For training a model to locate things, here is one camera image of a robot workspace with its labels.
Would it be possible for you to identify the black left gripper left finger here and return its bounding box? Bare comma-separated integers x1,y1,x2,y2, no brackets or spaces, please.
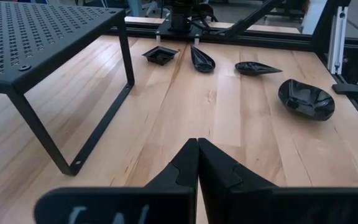
144,138,200,191

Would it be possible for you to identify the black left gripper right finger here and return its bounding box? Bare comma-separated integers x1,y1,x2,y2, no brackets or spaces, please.
198,138,277,224

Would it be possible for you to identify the glossy black teardrop plate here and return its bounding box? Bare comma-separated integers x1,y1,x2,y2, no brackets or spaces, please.
234,60,283,77
190,44,217,74

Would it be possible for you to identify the black square mini plate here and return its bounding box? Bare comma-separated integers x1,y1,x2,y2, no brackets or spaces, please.
141,45,180,67

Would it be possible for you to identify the black rounded square bowl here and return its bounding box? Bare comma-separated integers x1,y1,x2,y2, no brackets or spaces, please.
277,78,336,122

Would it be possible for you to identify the black perforated metal shelf riser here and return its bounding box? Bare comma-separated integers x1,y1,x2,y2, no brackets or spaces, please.
0,0,135,177

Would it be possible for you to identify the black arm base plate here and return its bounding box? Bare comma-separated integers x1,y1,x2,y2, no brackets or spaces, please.
155,17,204,40

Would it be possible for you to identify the black table end rail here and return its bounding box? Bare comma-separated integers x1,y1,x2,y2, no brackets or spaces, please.
106,22,358,53

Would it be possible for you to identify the black table-edge bracket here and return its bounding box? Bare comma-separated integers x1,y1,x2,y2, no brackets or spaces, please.
331,82,358,96

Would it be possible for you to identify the black diagonal frame brace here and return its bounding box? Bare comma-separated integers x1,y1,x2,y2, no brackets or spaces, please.
224,0,285,39

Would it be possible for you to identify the grey aluminium frame post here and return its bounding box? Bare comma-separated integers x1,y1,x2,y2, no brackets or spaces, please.
326,4,350,76

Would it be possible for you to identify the black frame upright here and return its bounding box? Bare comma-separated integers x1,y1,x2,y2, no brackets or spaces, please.
310,0,352,54

